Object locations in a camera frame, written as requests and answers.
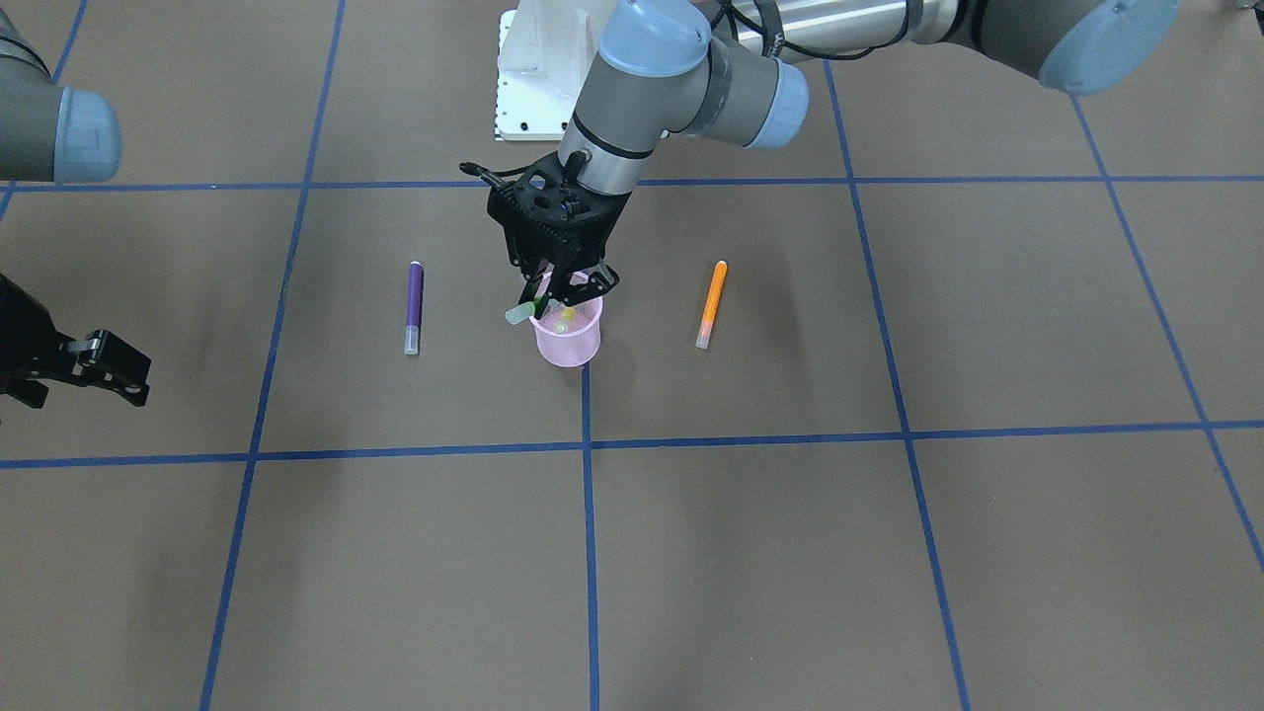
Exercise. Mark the orange marker pen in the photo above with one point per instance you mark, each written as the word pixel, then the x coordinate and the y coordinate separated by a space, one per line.
pixel 711 305

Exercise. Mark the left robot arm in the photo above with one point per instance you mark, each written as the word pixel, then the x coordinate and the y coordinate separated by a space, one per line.
pixel 610 79

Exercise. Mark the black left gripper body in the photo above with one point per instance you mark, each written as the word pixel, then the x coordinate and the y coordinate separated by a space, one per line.
pixel 604 229

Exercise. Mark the green marker pen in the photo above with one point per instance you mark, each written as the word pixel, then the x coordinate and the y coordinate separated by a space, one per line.
pixel 535 309

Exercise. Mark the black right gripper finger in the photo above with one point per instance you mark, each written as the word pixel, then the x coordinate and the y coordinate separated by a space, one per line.
pixel 105 350
pixel 130 390

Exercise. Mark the brown paper table mat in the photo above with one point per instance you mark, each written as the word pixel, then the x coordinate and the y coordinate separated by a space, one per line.
pixel 979 424

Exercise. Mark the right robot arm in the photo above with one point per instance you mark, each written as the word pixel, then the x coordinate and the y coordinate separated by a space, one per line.
pixel 55 134

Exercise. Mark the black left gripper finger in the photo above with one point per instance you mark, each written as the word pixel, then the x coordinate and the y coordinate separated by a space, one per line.
pixel 536 280
pixel 571 289

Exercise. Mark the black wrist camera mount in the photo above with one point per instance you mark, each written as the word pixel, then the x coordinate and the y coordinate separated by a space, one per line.
pixel 495 179

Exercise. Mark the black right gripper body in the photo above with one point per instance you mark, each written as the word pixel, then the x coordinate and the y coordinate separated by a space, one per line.
pixel 22 341

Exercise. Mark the purple marker pen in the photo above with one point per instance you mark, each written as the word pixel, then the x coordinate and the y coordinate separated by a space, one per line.
pixel 414 311

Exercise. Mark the pink mesh pen holder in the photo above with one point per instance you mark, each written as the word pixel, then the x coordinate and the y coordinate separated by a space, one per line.
pixel 568 336

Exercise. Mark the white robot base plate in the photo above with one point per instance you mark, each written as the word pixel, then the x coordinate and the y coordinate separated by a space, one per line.
pixel 544 55

